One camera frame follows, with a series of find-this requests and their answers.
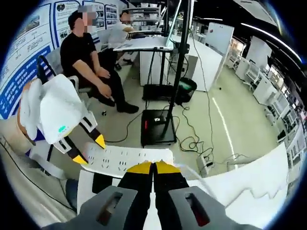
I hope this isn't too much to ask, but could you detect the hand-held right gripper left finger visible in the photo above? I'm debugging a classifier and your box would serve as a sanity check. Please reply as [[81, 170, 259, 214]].
[[42, 161, 154, 230]]

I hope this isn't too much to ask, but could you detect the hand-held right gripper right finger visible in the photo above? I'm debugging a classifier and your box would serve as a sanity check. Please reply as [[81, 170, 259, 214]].
[[153, 160, 263, 230]]

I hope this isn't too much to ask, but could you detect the white floor power strip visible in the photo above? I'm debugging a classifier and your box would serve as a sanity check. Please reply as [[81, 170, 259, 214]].
[[196, 155, 215, 174]]

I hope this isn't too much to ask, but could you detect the long ceiling light strip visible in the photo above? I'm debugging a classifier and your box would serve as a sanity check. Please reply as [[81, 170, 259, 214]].
[[240, 22, 302, 62]]

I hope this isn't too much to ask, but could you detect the person's left hand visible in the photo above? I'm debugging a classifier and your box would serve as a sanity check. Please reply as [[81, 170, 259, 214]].
[[15, 79, 42, 145]]

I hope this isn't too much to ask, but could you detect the black office chair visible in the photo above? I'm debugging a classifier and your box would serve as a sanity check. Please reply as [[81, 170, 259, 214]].
[[37, 54, 94, 96]]

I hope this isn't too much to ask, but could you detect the black tripod stand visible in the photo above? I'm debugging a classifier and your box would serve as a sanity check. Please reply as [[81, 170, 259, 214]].
[[140, 0, 195, 148]]

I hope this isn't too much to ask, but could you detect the white table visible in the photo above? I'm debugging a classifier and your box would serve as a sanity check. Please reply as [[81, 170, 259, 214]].
[[187, 143, 290, 228]]

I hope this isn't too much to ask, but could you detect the white standing desk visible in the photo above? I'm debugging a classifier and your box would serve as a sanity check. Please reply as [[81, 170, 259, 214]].
[[112, 37, 175, 101]]

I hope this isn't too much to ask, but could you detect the black waste bin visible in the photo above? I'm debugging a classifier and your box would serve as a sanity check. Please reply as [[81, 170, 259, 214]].
[[177, 76, 198, 105]]

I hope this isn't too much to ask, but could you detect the storage shelf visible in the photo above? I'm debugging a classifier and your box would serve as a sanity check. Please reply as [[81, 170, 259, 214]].
[[130, 2, 162, 32]]

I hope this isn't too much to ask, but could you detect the white low partition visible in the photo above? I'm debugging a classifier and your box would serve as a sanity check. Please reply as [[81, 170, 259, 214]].
[[184, 38, 228, 93]]

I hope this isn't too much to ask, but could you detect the group of white office chairs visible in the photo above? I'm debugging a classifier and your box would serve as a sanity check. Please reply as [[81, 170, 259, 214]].
[[227, 47, 279, 93]]

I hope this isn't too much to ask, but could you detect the white whiteboard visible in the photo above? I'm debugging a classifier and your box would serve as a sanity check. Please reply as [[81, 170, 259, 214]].
[[205, 22, 235, 55]]

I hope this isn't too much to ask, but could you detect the ceiling air conditioner unit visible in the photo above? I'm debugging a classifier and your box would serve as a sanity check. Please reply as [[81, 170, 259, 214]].
[[234, 0, 278, 26]]

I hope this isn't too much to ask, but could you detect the black worn device cable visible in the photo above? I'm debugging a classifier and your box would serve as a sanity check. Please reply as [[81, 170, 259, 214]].
[[0, 138, 79, 213]]

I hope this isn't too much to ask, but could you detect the tangle of black floor cables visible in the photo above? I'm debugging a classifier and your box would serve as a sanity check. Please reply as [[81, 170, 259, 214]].
[[178, 103, 215, 155]]

